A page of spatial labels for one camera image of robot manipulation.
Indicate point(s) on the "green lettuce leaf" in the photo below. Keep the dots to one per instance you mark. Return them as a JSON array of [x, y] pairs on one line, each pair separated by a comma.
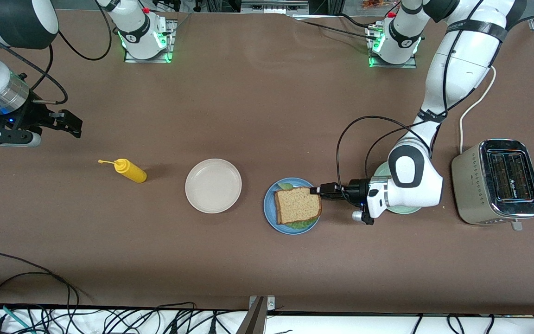
[[299, 225]]

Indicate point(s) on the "silver metal edge bracket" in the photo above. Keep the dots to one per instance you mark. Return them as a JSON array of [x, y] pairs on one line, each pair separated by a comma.
[[270, 304]]

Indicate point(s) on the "beige chrome toaster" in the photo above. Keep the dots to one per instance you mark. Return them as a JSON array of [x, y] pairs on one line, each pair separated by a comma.
[[471, 185]]

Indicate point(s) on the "beige round plate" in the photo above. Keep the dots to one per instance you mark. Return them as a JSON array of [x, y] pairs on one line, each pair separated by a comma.
[[213, 186]]

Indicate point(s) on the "yellow mustard squeeze bottle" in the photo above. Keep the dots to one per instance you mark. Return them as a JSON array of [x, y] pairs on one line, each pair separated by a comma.
[[132, 172]]

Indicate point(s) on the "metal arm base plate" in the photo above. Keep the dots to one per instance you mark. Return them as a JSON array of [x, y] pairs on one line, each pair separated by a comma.
[[170, 46], [392, 66]]

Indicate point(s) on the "blue round plate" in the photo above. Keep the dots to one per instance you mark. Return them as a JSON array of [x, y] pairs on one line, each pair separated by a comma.
[[269, 218]]

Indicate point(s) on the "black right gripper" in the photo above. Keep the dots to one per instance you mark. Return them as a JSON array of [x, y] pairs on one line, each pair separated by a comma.
[[27, 118]]

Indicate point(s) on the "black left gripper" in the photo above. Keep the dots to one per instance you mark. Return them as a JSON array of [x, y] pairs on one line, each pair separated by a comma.
[[358, 190]]

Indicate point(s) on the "light green round plate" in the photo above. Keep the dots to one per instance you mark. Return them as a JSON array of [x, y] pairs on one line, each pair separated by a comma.
[[403, 211]]

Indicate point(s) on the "silver background equipment frame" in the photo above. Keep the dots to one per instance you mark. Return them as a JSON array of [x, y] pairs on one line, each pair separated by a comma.
[[274, 5]]

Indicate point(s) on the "bread slice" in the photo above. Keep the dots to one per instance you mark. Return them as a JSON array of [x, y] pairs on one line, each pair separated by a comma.
[[297, 204]]

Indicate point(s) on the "grey camera mast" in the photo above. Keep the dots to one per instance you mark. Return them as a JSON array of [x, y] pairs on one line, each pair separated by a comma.
[[253, 322]]

